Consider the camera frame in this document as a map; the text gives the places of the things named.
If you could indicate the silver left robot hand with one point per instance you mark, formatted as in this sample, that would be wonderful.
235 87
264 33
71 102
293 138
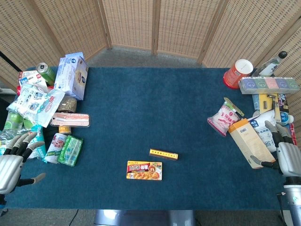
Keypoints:
10 169

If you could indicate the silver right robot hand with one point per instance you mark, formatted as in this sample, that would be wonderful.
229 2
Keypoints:
290 160

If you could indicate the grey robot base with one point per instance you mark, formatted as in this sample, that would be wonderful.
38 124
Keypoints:
143 217

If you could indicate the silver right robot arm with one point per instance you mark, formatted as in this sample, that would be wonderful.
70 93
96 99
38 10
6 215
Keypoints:
294 202

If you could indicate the white printed snack package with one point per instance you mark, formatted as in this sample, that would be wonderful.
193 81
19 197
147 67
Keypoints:
30 78

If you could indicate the small yellow brown bar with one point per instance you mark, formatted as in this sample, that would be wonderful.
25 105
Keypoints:
163 154

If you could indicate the yellow curry box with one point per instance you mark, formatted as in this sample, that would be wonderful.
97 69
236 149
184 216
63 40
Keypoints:
144 170

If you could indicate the red packet edge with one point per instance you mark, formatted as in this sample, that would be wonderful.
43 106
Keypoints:
292 131

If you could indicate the white bag with blue print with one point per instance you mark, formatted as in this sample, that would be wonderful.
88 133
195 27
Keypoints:
264 131

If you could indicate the teal snack bag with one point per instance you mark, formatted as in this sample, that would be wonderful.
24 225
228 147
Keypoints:
38 139

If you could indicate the blue and white round bottle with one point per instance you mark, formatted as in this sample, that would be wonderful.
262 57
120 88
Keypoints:
285 117

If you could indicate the tan orange carton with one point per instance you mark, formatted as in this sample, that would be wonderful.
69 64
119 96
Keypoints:
251 141

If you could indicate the green and white pouch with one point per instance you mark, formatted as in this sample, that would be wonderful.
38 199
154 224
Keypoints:
11 122

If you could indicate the red and white food packet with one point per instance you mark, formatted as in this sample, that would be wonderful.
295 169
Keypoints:
55 147

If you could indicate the black and purple packet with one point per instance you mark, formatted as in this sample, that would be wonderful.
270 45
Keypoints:
283 103

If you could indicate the yellow razor blister pack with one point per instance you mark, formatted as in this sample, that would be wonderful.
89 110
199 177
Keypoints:
266 103

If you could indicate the green white wipes pack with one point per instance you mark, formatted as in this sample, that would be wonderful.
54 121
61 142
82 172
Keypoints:
70 150

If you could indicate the small yellow can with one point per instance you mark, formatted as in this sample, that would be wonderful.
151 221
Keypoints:
65 130

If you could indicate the clear printed plastic bag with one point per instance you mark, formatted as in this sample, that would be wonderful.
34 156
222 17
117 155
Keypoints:
37 104

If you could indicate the olive green clip tag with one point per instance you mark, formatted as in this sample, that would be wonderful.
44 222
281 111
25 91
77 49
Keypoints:
235 107

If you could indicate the multicolour tissue pack row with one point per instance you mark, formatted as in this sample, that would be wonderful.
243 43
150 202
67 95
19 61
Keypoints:
269 84

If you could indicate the pink and white bag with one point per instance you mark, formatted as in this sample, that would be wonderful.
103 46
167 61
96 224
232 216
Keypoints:
222 120

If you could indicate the brown round tin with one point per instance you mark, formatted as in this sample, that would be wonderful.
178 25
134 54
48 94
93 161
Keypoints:
67 103

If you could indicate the clear bottle with black cap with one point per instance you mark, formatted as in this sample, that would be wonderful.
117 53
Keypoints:
270 66

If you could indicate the orange paper cup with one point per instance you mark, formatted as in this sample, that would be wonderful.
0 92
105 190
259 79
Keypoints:
236 74

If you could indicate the green drink can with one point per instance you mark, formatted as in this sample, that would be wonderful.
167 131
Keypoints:
47 73

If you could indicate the blue and white carton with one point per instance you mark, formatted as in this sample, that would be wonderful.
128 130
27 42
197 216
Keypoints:
71 76

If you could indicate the bamboo folding screen panel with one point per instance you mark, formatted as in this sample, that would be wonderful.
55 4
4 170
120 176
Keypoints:
129 23
249 30
294 47
21 35
183 26
73 26

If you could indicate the dark blue table mat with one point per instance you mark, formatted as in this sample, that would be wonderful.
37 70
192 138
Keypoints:
150 113

